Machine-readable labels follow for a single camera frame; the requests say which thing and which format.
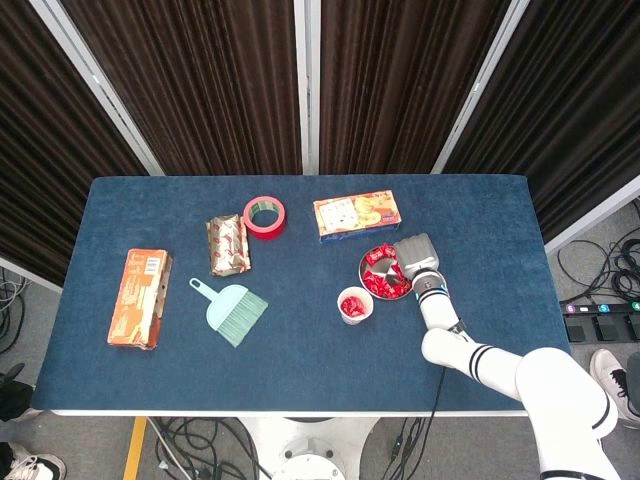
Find white table frame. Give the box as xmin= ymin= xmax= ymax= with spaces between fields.
xmin=49 ymin=408 xmax=531 ymax=419

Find white paper cup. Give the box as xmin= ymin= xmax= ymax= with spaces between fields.
xmin=337 ymin=286 xmax=375 ymax=326

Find round silver metal plate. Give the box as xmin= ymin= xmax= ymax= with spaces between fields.
xmin=357 ymin=243 xmax=419 ymax=300

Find red candies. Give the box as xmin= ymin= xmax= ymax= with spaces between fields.
xmin=362 ymin=243 xmax=414 ymax=300
xmin=340 ymin=294 xmax=369 ymax=317

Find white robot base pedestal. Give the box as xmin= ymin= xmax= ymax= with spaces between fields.
xmin=234 ymin=417 xmax=381 ymax=480

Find black floor cable bundle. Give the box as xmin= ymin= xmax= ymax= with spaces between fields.
xmin=556 ymin=198 xmax=640 ymax=304
xmin=149 ymin=417 xmax=274 ymax=480
xmin=382 ymin=417 xmax=431 ymax=480

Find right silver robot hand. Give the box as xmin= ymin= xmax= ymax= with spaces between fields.
xmin=379 ymin=232 xmax=441 ymax=296

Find blue felt table cover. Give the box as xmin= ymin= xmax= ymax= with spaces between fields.
xmin=30 ymin=174 xmax=584 ymax=414

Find gold foil snack pack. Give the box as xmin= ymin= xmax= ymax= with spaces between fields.
xmin=205 ymin=213 xmax=253 ymax=277

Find white partition post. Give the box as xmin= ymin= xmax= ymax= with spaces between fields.
xmin=28 ymin=0 xmax=166 ymax=176
xmin=293 ymin=0 xmax=321 ymax=176
xmin=432 ymin=0 xmax=531 ymax=176

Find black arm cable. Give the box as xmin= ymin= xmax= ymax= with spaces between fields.
xmin=430 ymin=369 xmax=446 ymax=419

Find red tape roll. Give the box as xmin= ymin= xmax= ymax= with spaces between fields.
xmin=243 ymin=196 xmax=288 ymax=241

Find teal hand brush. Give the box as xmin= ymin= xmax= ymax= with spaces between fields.
xmin=188 ymin=277 xmax=270 ymax=349

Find white black sneaker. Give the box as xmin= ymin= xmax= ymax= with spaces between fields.
xmin=0 ymin=442 xmax=67 ymax=480

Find black trouser leg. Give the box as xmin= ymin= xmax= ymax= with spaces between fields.
xmin=0 ymin=382 xmax=35 ymax=424

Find black foot pedal unit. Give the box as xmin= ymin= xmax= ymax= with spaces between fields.
xmin=558 ymin=299 xmax=640 ymax=344

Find orange cardboard box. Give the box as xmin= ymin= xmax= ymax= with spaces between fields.
xmin=106 ymin=248 xmax=174 ymax=351

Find yellow blue biscuit box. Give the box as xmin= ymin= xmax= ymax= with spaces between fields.
xmin=312 ymin=189 xmax=403 ymax=246

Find white partition base bar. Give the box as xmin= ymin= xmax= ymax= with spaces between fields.
xmin=0 ymin=257 xmax=64 ymax=294
xmin=543 ymin=174 xmax=640 ymax=255

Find dark brown pleated curtain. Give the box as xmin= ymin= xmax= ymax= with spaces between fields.
xmin=442 ymin=0 xmax=640 ymax=244
xmin=0 ymin=0 xmax=151 ymax=287
xmin=319 ymin=0 xmax=512 ymax=176
xmin=59 ymin=0 xmax=304 ymax=176

